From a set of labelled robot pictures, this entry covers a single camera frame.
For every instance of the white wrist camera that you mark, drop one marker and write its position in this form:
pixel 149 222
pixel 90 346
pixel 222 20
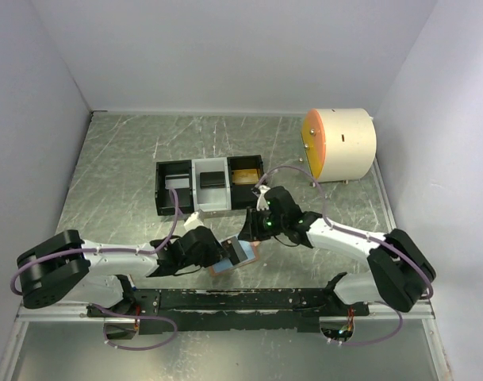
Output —
pixel 193 221
pixel 260 191

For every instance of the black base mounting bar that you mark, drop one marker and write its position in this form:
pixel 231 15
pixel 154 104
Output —
pixel 240 309

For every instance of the cream cylinder with orange lid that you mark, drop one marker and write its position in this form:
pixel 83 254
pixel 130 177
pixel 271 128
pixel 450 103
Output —
pixel 340 144

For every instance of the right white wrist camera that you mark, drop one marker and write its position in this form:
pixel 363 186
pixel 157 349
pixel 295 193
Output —
pixel 260 191

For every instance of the orange leather card holder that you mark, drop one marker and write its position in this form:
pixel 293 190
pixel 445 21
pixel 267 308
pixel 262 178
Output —
pixel 225 265

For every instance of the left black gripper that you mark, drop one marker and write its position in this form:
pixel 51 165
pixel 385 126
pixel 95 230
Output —
pixel 215 254

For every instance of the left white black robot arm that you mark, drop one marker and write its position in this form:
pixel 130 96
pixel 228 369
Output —
pixel 66 267

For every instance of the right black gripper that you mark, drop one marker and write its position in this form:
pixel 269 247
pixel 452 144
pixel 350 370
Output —
pixel 251 231

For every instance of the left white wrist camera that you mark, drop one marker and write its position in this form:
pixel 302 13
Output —
pixel 193 221

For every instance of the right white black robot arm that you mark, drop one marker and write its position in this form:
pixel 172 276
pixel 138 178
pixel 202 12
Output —
pixel 399 273

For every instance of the black white three-compartment tray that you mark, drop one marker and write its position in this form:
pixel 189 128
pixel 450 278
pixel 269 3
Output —
pixel 191 200

